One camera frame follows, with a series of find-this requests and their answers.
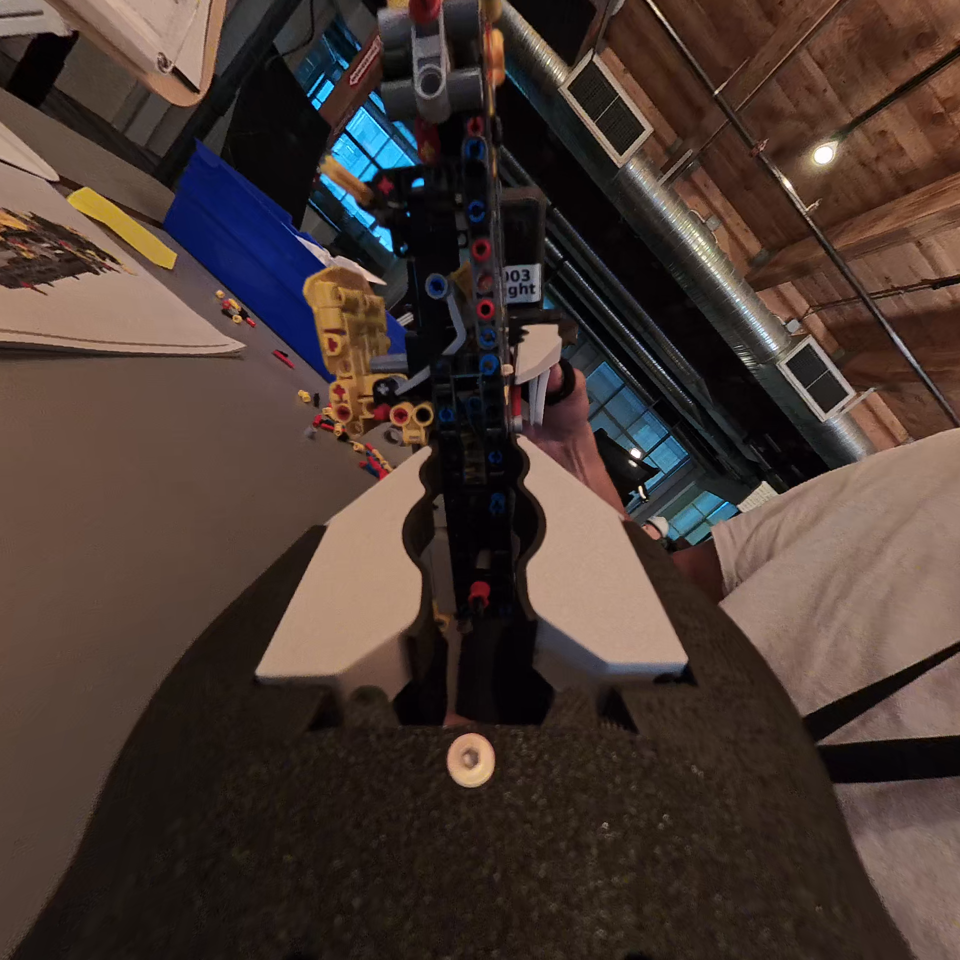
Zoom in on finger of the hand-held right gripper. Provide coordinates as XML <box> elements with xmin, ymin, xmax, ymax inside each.
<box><xmin>513</xmin><ymin>326</ymin><xmax>564</xmax><ymax>380</ymax></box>

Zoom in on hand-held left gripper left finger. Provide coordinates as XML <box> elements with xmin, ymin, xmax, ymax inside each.
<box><xmin>255</xmin><ymin>446</ymin><xmax>451</xmax><ymax>687</ymax></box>

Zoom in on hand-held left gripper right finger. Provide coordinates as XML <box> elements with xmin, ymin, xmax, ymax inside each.
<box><xmin>510</xmin><ymin>435</ymin><xmax>691</xmax><ymax>702</ymax></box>

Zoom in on yellow black brick car model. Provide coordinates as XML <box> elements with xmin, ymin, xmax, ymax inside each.
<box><xmin>302</xmin><ymin>0</ymin><xmax>543</xmax><ymax>639</ymax></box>

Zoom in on red yellow blue brick pieces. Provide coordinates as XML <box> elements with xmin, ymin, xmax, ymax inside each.
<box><xmin>311</xmin><ymin>408</ymin><xmax>395</xmax><ymax>481</ymax></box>

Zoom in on instruction booklet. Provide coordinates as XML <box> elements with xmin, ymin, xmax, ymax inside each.
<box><xmin>0</xmin><ymin>161</ymin><xmax>247</xmax><ymax>357</ymax></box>

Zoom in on crumpled white paper bags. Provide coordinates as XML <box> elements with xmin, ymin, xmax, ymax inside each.
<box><xmin>303</xmin><ymin>232</ymin><xmax>387</xmax><ymax>286</ymax></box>

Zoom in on blue storage bin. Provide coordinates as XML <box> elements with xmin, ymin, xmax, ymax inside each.
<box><xmin>163</xmin><ymin>141</ymin><xmax>410</xmax><ymax>384</ymax></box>

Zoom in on wooden display board stand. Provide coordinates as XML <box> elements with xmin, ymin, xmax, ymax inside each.
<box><xmin>45</xmin><ymin>0</ymin><xmax>226</xmax><ymax>110</ymax></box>

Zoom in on yellow sticky note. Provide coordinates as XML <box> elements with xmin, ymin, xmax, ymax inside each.
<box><xmin>67</xmin><ymin>187</ymin><xmax>178</xmax><ymax>270</ymax></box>

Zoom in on silver ventilation duct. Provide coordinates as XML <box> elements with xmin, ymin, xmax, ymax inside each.
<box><xmin>498</xmin><ymin>0</ymin><xmax>879</xmax><ymax>466</ymax></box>

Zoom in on wooden post red label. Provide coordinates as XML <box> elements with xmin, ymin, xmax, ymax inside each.
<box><xmin>318</xmin><ymin>30</ymin><xmax>384</xmax><ymax>144</ymax></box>

